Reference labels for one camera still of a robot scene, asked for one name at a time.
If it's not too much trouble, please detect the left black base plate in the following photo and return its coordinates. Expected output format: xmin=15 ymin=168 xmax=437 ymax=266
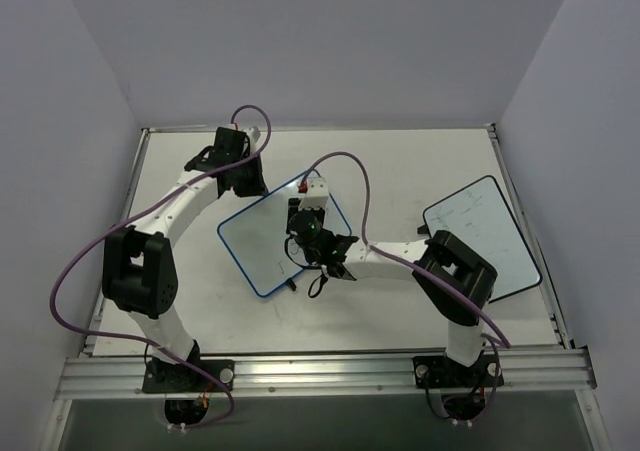
xmin=141 ymin=357 xmax=235 ymax=394

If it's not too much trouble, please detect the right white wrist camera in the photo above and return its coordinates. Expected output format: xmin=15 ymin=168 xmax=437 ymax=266
xmin=298 ymin=176 xmax=329 ymax=211

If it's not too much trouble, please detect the black framed whiteboard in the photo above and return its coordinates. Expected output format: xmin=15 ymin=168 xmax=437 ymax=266
xmin=417 ymin=175 xmax=542 ymax=302

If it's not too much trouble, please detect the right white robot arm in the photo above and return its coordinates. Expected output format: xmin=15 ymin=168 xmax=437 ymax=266
xmin=286 ymin=198 xmax=498 ymax=384

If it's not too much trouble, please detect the purple cable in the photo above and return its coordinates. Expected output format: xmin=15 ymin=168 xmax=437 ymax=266
xmin=48 ymin=104 xmax=272 ymax=428
xmin=297 ymin=151 xmax=511 ymax=425

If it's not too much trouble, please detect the blue framed whiteboard with writing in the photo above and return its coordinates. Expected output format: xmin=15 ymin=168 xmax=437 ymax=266
xmin=216 ymin=169 xmax=353 ymax=299

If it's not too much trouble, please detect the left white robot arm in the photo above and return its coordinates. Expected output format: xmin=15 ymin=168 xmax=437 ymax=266
xmin=102 ymin=125 xmax=268 ymax=390

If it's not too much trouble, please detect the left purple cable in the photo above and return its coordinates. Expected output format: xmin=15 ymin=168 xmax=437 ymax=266
xmin=48 ymin=104 xmax=272 ymax=428

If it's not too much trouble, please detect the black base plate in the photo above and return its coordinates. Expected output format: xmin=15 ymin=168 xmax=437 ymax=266
xmin=412 ymin=354 xmax=497 ymax=389
xmin=141 ymin=357 xmax=235 ymax=394

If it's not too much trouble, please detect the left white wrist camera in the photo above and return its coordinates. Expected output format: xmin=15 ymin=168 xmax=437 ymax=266
xmin=243 ymin=126 xmax=261 ymax=142

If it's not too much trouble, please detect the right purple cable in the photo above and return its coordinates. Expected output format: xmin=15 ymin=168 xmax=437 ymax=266
xmin=297 ymin=151 xmax=511 ymax=425

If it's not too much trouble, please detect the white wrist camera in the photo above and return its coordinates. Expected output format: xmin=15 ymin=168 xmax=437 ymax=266
xmin=298 ymin=176 xmax=329 ymax=211
xmin=243 ymin=126 xmax=261 ymax=142

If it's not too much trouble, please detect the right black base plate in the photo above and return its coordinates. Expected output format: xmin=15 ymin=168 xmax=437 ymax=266
xmin=412 ymin=354 xmax=497 ymax=389

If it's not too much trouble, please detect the aluminium mounting rail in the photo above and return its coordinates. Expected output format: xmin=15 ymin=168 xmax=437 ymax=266
xmin=55 ymin=347 xmax=596 ymax=400

